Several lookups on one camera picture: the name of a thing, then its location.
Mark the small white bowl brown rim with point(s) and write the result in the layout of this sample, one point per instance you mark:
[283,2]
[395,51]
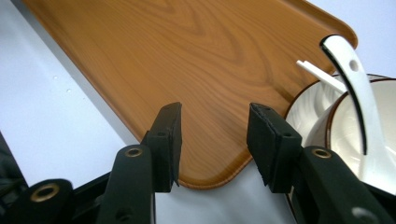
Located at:
[344,130]

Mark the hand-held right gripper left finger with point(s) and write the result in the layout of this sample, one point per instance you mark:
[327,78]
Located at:
[134,180]

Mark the large white bowl brown rim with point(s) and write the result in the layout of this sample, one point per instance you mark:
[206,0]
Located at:
[306,109]

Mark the plain white spoon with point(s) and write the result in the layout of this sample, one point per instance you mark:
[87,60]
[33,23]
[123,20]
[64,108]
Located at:
[320,75]

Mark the white spoon with black edge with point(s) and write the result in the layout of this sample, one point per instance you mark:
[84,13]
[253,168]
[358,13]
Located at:
[358,87]

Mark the brown wood-grain tray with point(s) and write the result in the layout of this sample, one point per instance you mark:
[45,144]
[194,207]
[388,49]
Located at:
[186,62]

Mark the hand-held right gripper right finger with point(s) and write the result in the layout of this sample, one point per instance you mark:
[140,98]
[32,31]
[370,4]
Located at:
[280,155]

